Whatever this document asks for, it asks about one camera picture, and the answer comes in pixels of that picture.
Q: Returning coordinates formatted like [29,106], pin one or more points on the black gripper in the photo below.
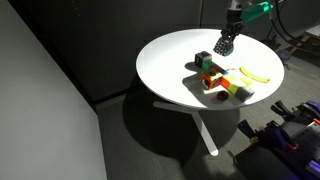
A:
[234,25]

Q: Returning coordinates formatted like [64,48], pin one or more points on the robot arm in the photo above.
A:
[237,5]

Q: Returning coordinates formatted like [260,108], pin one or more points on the white dice with green triangle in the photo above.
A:
[201,57]

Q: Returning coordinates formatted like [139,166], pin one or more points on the orange dice with number six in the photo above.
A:
[211,79]

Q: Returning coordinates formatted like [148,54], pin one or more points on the pink small cube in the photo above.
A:
[215,68]

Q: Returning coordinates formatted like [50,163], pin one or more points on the blue small cube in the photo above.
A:
[223,72]

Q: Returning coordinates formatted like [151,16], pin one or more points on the green small cube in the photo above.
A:
[207,64]

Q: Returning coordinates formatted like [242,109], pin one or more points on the orange small cube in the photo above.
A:
[226,80]

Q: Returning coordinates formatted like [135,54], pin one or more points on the yellow banana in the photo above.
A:
[253,76]

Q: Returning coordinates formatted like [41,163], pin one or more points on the green yellow block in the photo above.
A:
[233,88]

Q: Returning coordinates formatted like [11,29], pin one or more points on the round white table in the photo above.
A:
[166,66]

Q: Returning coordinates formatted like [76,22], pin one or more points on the grey cylinder block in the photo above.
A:
[244,93]

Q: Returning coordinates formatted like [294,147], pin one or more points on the dark round ball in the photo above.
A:
[222,95]

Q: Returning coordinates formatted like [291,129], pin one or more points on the black clamp equipment stand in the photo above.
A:
[290,151]

